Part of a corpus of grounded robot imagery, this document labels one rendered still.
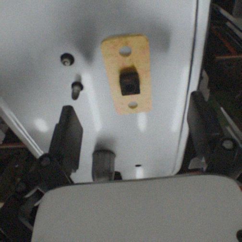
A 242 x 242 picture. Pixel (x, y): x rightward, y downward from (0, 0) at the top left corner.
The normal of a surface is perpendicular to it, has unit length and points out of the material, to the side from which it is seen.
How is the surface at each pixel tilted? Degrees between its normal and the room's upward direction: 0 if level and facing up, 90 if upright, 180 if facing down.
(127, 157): 0
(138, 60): 0
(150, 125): 0
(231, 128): 78
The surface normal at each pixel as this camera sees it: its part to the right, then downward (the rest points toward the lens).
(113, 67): 0.01, 0.76
